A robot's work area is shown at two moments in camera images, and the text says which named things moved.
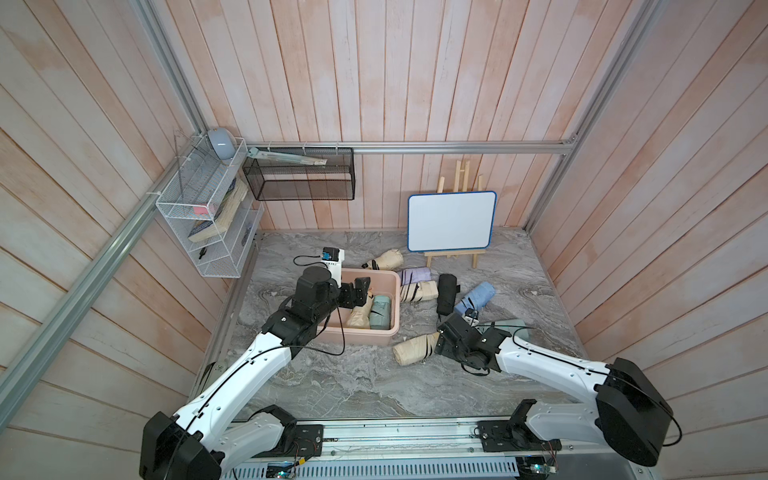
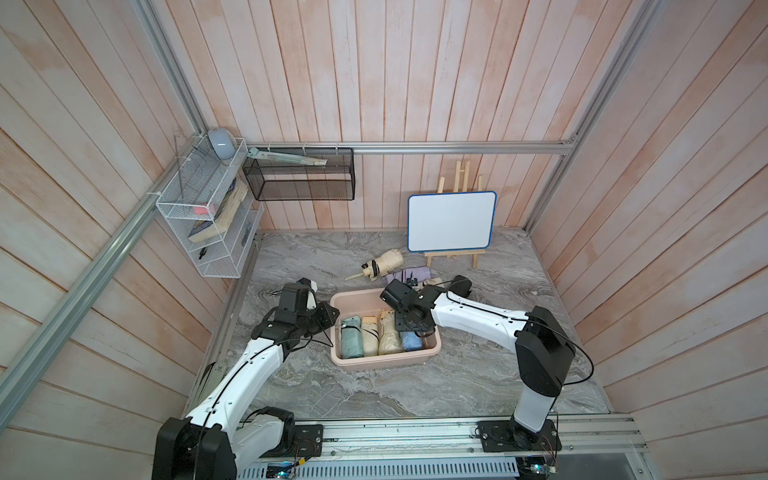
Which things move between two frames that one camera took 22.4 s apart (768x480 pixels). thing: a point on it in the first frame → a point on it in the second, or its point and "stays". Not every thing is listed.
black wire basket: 280,180 stays
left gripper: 361,293 → 328,317
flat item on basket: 287,158 stays
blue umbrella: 477,298 → 412,342
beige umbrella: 391,260 stays
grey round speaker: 223,143 stays
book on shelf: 205,229 stays
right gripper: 442,346 → 399,325
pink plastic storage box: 383,282 → 364,335
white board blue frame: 451,221 stays
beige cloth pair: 360,316 → 389,339
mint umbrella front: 380,313 → 351,338
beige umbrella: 414,351 → 370,335
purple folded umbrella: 415,275 stays
